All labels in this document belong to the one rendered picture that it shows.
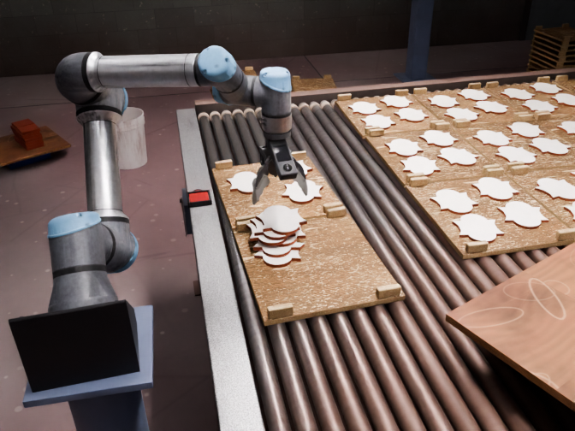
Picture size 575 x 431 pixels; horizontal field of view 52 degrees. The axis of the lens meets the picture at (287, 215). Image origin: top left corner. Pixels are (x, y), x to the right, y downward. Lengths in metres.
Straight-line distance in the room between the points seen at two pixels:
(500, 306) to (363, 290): 0.34
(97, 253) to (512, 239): 1.09
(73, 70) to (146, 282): 1.79
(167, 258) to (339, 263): 1.86
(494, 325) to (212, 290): 0.68
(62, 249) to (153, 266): 1.88
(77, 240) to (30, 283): 1.97
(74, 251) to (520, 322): 0.95
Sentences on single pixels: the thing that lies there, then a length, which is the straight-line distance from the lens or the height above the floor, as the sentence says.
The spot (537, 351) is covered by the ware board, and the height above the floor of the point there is 1.04.
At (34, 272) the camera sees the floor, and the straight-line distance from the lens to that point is 3.41.
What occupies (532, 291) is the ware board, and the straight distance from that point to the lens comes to 1.36.
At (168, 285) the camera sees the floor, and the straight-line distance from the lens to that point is 3.08.
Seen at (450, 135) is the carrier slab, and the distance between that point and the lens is 2.34.
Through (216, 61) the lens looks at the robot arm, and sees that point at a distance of 1.34.
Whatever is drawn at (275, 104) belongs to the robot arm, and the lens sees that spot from 1.44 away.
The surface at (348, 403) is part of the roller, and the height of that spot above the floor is 0.92.
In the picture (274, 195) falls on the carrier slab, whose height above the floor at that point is 0.94.
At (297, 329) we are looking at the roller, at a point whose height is 0.92.
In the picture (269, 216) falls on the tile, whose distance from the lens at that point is 1.61.
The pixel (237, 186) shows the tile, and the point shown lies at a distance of 1.89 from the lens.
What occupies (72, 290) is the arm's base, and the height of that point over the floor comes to 1.06.
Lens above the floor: 1.82
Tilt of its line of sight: 31 degrees down
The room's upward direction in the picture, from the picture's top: 1 degrees counter-clockwise
